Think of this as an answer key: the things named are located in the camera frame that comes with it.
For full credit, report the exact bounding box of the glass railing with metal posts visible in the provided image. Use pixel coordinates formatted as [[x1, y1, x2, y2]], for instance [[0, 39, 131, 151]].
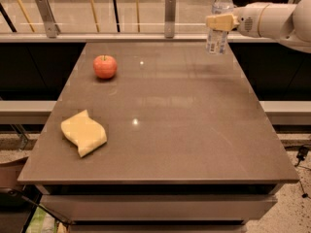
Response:
[[0, 0, 311, 44]]

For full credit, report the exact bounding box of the yellow wavy sponge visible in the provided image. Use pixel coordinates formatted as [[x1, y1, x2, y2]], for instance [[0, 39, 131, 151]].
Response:
[[60, 110, 107, 157]]

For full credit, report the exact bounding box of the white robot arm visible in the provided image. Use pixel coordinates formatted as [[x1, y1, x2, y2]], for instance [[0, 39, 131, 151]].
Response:
[[205, 0, 311, 53]]

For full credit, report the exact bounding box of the green white package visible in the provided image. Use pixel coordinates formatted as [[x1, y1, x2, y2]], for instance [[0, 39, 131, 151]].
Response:
[[25, 208, 56, 233]]

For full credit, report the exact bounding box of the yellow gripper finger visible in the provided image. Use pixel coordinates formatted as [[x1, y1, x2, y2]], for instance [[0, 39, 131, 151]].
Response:
[[206, 14, 239, 31]]

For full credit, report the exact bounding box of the clear blue-label plastic bottle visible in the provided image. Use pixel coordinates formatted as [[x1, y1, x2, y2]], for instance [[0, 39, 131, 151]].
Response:
[[206, 0, 234, 54]]

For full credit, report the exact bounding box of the black power adapter with cable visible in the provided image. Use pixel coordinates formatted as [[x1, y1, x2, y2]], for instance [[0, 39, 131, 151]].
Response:
[[294, 145, 311, 199]]

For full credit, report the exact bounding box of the red apple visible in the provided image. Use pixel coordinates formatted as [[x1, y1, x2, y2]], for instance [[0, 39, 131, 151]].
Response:
[[93, 55, 118, 80]]

